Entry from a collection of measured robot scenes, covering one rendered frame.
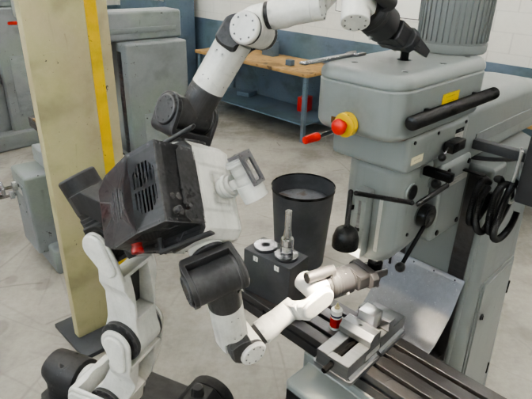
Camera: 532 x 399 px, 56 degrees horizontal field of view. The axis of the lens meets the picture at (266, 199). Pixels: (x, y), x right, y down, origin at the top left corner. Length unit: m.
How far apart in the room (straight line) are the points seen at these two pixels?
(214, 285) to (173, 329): 2.11
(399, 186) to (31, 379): 2.39
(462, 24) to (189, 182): 0.85
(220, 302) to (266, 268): 0.65
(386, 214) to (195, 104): 0.60
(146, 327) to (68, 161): 1.33
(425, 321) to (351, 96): 1.03
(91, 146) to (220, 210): 1.64
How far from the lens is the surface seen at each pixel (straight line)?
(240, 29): 1.24
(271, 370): 3.00
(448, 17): 1.51
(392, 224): 1.43
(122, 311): 1.63
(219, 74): 1.28
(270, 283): 1.89
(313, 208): 3.49
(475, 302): 2.03
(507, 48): 5.79
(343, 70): 1.24
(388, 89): 1.17
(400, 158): 1.30
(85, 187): 1.50
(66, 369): 2.06
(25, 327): 3.55
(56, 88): 2.66
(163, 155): 1.17
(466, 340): 2.13
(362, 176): 1.42
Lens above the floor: 2.12
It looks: 26 degrees down
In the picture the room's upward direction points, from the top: 2 degrees clockwise
